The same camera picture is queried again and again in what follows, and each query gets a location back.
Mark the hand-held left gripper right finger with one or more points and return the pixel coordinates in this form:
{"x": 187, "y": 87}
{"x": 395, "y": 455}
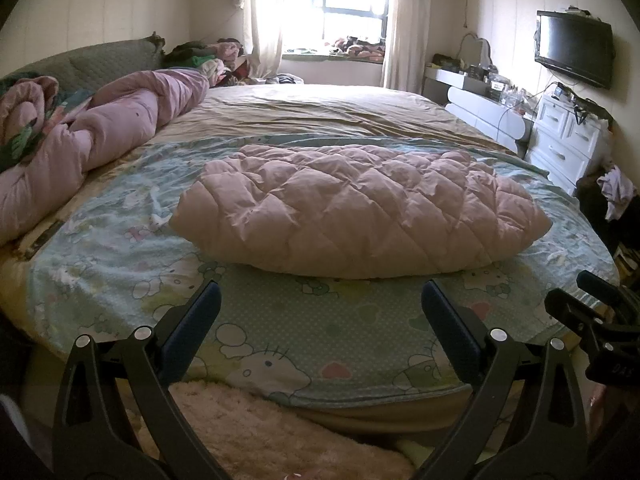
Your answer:
{"x": 450, "y": 330}

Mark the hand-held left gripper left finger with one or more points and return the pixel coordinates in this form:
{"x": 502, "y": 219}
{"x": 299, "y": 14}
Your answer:
{"x": 195, "y": 330}

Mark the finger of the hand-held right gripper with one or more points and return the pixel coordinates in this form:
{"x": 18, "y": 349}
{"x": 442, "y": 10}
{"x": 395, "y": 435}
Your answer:
{"x": 575, "y": 315}
{"x": 610, "y": 295}

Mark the pink quilted coat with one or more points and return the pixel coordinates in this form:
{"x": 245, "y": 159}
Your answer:
{"x": 350, "y": 210}

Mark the pile of mixed clothes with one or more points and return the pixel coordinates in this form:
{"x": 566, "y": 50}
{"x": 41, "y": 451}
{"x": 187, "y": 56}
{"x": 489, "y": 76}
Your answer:
{"x": 215, "y": 67}

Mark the clothes on windowsill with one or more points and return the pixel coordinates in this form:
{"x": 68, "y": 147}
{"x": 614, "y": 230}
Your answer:
{"x": 355, "y": 47}

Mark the fluffy pink rug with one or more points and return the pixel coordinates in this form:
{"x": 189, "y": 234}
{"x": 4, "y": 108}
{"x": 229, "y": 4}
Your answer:
{"x": 240, "y": 425}

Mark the cartoon printed blue blanket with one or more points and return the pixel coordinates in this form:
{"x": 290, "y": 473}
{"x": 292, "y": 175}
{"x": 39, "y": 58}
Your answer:
{"x": 300, "y": 335}

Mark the pale crumpled garment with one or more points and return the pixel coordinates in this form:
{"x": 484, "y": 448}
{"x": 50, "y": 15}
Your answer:
{"x": 617, "y": 190}

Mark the white drawer dresser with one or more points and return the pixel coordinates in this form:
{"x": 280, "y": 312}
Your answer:
{"x": 565, "y": 140}

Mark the white vanity desk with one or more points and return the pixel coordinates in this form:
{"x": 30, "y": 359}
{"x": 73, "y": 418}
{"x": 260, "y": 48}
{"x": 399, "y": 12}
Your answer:
{"x": 480, "y": 110}

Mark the rolled pink duvet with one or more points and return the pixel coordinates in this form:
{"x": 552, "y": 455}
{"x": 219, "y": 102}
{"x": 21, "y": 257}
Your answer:
{"x": 125, "y": 110}

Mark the clutter of small desk things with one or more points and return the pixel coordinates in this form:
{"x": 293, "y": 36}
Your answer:
{"x": 505, "y": 87}

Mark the floral green pink blanket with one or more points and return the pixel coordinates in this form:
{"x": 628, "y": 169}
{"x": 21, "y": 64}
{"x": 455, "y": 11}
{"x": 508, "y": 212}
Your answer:
{"x": 20, "y": 145}

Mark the bed with tan sheet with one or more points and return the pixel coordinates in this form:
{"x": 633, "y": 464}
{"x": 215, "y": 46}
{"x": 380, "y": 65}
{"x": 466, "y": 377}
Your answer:
{"x": 325, "y": 105}

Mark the dark striped cloth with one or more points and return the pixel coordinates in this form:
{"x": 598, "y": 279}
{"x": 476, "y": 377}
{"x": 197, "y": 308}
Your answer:
{"x": 285, "y": 79}

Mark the scalloped vanity mirror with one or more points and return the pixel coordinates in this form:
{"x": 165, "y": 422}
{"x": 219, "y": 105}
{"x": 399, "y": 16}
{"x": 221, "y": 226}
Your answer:
{"x": 475, "y": 52}

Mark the grey padded headboard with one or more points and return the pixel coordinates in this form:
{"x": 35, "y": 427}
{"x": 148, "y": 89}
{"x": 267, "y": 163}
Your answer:
{"x": 100, "y": 60}

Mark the white curtain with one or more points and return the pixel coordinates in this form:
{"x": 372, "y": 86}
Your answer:
{"x": 405, "y": 25}
{"x": 265, "y": 20}

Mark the window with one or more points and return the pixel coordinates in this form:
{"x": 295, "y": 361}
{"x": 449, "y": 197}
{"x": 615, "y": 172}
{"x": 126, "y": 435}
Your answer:
{"x": 350, "y": 25}

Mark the black wall television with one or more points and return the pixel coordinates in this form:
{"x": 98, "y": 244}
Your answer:
{"x": 575, "y": 47}

